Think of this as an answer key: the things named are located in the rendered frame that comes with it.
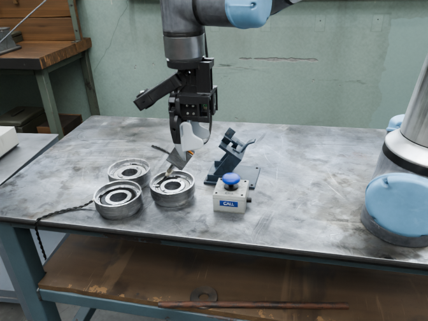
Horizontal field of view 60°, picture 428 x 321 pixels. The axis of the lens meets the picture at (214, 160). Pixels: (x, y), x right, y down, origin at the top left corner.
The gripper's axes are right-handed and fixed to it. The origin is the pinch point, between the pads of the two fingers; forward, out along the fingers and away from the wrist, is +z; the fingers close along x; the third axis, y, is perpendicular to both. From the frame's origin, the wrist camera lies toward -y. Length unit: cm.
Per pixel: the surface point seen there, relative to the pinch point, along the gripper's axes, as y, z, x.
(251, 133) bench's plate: 8.6, 13.0, 40.1
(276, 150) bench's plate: 17.5, 13.1, 29.7
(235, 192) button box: 11.5, 8.6, -0.5
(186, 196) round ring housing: 0.4, 10.7, -1.0
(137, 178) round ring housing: -12.9, 9.4, 2.0
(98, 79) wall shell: -117, 35, 157
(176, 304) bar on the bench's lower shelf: -1.6, 36.7, -9.3
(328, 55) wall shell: 34, 16, 164
